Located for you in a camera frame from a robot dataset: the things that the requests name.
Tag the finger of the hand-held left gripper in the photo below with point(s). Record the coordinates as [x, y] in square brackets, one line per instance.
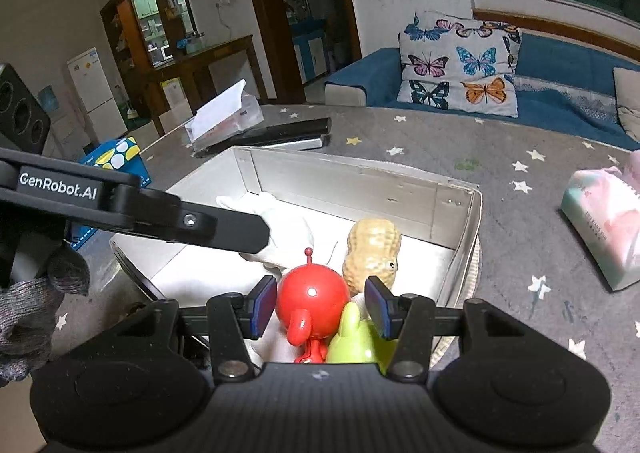
[220, 228]

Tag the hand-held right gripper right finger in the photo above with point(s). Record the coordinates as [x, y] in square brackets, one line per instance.
[377, 308]

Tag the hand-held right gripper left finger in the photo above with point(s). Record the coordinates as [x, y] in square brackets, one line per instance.
[262, 305]

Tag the green round toy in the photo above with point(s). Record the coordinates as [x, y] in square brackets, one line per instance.
[350, 343]

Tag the red round antenna toy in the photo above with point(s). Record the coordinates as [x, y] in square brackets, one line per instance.
[310, 298]

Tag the tan peanut toy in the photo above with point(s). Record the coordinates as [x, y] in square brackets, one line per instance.
[372, 248]

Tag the white plush rabbit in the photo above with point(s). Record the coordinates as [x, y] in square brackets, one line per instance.
[290, 228]

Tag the white-lined dark cardboard box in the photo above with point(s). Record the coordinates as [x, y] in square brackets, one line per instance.
[350, 183]

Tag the blue plastic container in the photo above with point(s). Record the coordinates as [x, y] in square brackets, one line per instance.
[190, 42]

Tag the person's left hand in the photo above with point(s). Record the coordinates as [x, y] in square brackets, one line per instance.
[25, 323]

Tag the blue yellow spotted box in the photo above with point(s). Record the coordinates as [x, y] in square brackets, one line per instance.
[117, 153]

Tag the white tissue box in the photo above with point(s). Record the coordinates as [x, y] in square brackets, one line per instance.
[220, 118]

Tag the black flat device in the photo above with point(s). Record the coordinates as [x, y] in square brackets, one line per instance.
[280, 130]

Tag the white fridge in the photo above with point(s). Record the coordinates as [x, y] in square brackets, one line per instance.
[95, 83]

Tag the wooden sideboard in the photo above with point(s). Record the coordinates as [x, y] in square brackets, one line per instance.
[225, 58]

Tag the wooden display cabinet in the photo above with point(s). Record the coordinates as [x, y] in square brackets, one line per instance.
[112, 33]

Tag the grey star tablecloth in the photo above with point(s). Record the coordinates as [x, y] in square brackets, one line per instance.
[525, 213]

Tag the blue white cabinet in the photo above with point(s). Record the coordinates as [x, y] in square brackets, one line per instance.
[310, 53]

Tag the pastel tissue pack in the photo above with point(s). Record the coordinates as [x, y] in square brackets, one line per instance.
[605, 223]

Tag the butterfly print pillow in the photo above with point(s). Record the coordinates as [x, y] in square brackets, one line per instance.
[450, 63]

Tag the blue sofa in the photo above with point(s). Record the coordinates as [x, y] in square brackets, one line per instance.
[550, 108]

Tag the grey cushion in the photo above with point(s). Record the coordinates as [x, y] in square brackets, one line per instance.
[627, 98]

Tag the wooden door frame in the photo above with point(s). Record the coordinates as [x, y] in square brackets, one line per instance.
[255, 8]

